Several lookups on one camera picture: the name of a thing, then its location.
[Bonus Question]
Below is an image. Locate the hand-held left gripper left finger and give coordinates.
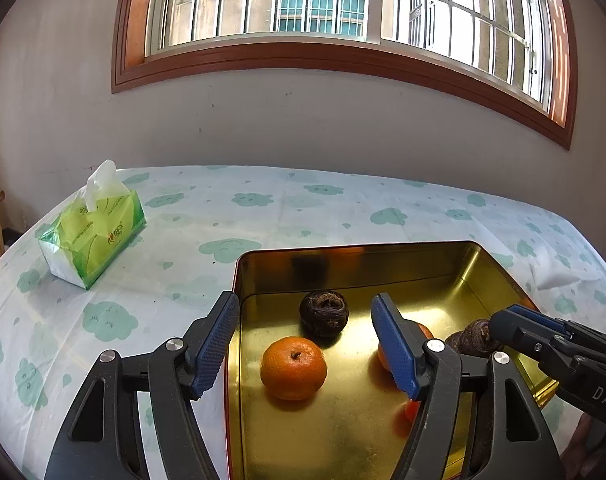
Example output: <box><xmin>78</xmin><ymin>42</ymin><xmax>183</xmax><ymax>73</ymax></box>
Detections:
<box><xmin>44</xmin><ymin>290</ymin><xmax>241</xmax><ymax>480</ymax></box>

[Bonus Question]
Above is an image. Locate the person's right hand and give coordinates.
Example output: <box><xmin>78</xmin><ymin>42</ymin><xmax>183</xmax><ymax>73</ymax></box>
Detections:
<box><xmin>563</xmin><ymin>415</ymin><xmax>606</xmax><ymax>480</ymax></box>

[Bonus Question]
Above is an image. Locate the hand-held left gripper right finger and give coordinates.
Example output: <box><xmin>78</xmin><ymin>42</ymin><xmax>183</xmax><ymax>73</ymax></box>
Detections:
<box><xmin>371</xmin><ymin>292</ymin><xmax>566</xmax><ymax>480</ymax></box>

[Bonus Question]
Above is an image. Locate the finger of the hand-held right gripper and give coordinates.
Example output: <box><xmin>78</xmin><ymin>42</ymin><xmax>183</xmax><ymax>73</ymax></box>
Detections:
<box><xmin>508</xmin><ymin>304</ymin><xmax>606</xmax><ymax>361</ymax></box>
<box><xmin>489</xmin><ymin>309</ymin><xmax>584</xmax><ymax>386</ymax></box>

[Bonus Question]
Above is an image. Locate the dark wrinkled passion fruit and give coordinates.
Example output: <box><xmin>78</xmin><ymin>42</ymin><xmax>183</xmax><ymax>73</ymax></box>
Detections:
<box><xmin>445</xmin><ymin>319</ymin><xmax>504</xmax><ymax>361</ymax></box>
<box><xmin>299</xmin><ymin>290</ymin><xmax>350</xmax><ymax>338</ymax></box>

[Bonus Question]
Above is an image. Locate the green tissue pack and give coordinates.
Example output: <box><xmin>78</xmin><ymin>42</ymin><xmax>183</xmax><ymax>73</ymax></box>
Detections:
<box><xmin>37</xmin><ymin>159</ymin><xmax>147</xmax><ymax>291</ymax></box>

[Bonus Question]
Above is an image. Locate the dark red tin box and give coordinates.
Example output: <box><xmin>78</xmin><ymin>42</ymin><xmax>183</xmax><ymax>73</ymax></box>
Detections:
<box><xmin>224</xmin><ymin>241</ymin><xmax>560</xmax><ymax>480</ymax></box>

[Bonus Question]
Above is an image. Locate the cloud print tablecloth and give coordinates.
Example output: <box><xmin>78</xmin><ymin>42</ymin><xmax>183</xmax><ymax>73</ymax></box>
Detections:
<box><xmin>0</xmin><ymin>165</ymin><xmax>606</xmax><ymax>480</ymax></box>

